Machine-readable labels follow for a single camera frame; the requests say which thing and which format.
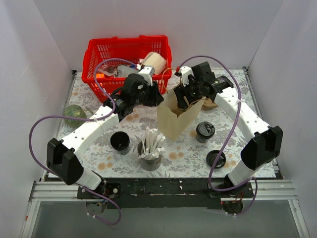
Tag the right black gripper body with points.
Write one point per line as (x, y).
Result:
(183, 94)

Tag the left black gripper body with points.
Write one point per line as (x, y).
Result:
(153, 94)

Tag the kraft paper bag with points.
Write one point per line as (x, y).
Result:
(172, 120)

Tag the red plastic shopping basket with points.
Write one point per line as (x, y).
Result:
(125, 51)

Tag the stack of black paper cups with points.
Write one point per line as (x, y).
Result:
(120, 142)

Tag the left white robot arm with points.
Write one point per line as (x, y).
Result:
(63, 155)

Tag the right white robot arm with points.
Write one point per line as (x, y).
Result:
(263, 141)

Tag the grey plastic pouch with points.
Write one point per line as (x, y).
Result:
(123, 71)

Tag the cardboard cup carrier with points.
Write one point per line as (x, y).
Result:
(209, 105)

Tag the clear snack packet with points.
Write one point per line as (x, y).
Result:
(108, 70)

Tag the beige paper roll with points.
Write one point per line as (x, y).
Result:
(154, 59)

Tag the orange small box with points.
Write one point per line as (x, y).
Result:
(100, 75)

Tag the grey cup of straws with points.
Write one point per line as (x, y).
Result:
(150, 149)

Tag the floral table mat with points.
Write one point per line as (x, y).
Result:
(183, 158)

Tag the green melon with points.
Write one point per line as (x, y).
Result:
(74, 111)

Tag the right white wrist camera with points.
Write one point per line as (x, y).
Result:
(184, 72)

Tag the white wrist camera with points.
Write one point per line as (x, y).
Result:
(147, 71)
(184, 72)

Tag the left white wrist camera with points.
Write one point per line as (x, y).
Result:
(147, 71)

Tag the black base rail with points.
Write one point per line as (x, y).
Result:
(164, 193)

